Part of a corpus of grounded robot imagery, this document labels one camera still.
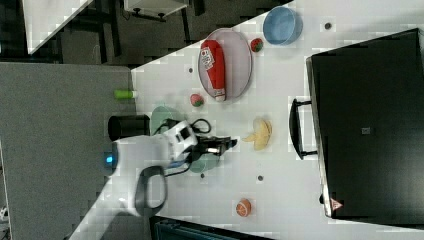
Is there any green mug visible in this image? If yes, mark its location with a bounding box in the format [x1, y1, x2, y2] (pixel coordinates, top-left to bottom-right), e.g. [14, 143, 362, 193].
[190, 154, 220, 173]

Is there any blue bowl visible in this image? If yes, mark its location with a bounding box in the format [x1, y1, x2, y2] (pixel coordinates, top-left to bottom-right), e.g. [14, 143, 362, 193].
[263, 6, 303, 45]

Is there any red strawberry toy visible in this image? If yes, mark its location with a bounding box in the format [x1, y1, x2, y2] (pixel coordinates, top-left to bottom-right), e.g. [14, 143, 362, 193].
[250, 38, 263, 52]

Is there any red ketchup bottle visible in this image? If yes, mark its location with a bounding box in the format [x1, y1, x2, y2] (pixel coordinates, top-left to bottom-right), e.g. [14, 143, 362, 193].
[200, 40, 226, 102]

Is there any black toaster oven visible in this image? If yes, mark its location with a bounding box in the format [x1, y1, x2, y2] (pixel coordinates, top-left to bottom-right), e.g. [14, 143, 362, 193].
[305, 28, 424, 229]

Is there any grey round plate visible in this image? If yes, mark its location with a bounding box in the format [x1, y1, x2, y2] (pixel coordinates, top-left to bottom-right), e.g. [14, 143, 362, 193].
[198, 28, 252, 101]

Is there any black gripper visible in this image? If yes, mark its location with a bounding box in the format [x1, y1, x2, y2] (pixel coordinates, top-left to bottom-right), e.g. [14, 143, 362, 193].
[190, 136, 238, 162]

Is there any green marker bottle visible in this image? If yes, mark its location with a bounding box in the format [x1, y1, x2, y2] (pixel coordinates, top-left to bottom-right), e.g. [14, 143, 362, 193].
[114, 90, 138, 100]

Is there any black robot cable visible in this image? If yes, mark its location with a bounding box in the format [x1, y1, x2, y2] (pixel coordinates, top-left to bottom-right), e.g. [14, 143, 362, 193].
[153, 118, 212, 178]

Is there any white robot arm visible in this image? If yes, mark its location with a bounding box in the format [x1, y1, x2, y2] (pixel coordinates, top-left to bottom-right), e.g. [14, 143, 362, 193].
[67, 119, 237, 240]

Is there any peeled banana toy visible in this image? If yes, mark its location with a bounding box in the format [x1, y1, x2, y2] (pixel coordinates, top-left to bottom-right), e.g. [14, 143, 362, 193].
[243, 118, 272, 151]

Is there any pink strawberry toy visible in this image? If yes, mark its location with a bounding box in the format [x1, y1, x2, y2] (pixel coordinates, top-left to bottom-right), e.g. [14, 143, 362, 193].
[190, 94, 204, 107]

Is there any orange slice toy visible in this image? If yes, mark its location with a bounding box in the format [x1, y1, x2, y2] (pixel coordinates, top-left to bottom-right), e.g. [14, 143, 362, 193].
[236, 198, 252, 217]

